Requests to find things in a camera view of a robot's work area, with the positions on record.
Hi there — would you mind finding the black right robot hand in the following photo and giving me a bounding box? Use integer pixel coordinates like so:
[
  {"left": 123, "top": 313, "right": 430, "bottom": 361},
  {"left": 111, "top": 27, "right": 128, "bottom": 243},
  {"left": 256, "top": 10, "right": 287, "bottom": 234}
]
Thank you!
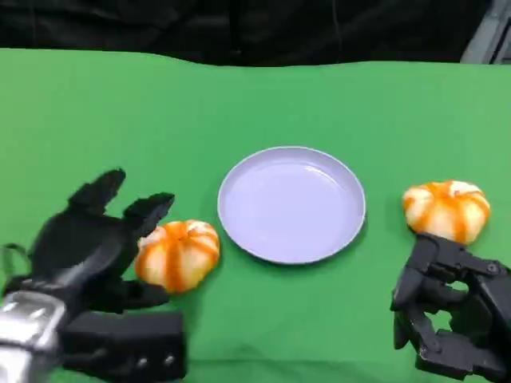
[{"left": 390, "top": 233, "right": 511, "bottom": 383}]

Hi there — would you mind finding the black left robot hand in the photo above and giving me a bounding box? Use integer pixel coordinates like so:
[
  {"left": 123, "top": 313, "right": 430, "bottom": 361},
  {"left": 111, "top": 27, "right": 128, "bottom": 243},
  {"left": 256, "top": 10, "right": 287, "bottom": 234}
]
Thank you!
[{"left": 30, "top": 169, "right": 176, "bottom": 316}]

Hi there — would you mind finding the orange and white bread roll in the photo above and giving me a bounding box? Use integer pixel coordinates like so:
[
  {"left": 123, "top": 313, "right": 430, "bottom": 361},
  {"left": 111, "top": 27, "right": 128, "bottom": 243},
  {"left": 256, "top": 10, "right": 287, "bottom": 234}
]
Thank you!
[
  {"left": 402, "top": 180, "right": 492, "bottom": 245},
  {"left": 134, "top": 219, "right": 221, "bottom": 295}
]

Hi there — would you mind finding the lilac plate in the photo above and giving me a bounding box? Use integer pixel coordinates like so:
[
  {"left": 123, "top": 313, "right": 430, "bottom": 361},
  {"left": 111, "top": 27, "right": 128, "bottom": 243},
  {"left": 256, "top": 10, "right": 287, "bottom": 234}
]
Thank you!
[{"left": 217, "top": 145, "right": 367, "bottom": 267}]

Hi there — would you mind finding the green table cloth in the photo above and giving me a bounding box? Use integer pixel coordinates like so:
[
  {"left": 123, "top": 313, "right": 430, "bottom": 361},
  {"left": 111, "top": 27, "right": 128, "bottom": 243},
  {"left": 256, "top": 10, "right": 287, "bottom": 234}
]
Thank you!
[{"left": 0, "top": 47, "right": 511, "bottom": 383}]

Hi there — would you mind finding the black backdrop curtain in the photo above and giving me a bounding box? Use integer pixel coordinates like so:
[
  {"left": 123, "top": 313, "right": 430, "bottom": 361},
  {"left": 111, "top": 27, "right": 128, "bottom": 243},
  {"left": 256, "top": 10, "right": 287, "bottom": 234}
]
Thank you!
[{"left": 0, "top": 0, "right": 492, "bottom": 68}]

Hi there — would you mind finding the black looped cable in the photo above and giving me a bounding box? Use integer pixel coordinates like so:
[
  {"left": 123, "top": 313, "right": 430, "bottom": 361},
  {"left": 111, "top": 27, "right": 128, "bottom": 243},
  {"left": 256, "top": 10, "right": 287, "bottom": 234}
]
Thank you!
[{"left": 0, "top": 243, "right": 34, "bottom": 286}]

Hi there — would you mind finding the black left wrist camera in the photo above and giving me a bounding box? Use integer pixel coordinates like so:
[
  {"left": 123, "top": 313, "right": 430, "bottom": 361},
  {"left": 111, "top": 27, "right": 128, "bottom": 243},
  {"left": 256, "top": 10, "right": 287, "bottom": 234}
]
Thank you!
[{"left": 59, "top": 310, "right": 188, "bottom": 382}]

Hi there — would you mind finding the grey metal frame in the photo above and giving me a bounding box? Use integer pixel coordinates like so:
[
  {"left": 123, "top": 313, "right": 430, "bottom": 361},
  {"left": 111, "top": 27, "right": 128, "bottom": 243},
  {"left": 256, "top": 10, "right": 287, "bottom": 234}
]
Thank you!
[{"left": 459, "top": 0, "right": 511, "bottom": 65}]

